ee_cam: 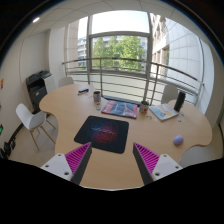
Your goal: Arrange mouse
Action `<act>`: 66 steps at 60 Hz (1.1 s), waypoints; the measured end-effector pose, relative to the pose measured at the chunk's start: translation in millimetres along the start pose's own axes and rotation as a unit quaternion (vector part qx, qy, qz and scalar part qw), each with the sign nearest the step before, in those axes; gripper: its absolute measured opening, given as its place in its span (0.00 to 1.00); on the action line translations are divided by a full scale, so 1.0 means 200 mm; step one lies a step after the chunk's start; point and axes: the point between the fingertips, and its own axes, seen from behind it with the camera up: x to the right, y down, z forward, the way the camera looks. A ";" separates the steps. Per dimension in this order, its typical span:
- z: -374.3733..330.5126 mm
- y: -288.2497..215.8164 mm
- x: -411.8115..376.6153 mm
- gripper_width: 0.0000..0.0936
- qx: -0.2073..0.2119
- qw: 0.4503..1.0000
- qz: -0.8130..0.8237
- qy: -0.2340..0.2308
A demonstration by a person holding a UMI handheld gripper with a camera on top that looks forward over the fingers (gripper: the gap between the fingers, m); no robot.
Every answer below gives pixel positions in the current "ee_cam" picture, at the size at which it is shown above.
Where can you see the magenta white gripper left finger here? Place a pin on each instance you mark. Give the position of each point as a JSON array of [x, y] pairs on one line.
[[70, 166]]

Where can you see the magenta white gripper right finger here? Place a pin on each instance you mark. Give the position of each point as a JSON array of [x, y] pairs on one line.
[[153, 166]]

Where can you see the lilac computer mouse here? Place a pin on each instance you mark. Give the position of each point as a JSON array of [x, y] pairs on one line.
[[178, 140]]

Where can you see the black mouse pad red pattern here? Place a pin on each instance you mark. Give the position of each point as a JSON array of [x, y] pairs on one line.
[[105, 134]]

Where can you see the light blue magazine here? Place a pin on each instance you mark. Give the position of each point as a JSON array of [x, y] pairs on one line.
[[163, 111]]

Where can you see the white chair wooden legs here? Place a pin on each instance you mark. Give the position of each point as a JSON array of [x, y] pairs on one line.
[[31, 121]]

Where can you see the white cup with plant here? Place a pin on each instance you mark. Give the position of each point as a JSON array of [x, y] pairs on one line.
[[144, 105]]

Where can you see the red blue book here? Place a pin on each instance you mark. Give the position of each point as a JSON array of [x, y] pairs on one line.
[[122, 109]]

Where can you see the white chair behind table right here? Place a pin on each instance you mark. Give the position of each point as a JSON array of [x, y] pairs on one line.
[[170, 93]]

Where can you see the white chair behind table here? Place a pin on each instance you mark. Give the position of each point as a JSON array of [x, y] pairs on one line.
[[65, 81], [170, 93]]

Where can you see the black cylindrical speaker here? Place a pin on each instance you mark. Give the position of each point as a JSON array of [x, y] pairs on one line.
[[180, 100]]

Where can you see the small dark blue box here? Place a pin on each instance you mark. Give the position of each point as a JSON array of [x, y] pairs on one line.
[[83, 91]]

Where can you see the white chair behind table left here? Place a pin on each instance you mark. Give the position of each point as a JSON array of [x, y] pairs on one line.
[[65, 81]]

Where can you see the black office printer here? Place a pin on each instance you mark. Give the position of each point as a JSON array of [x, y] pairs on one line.
[[38, 85]]

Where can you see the metal window railing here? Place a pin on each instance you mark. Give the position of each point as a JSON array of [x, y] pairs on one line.
[[131, 79]]

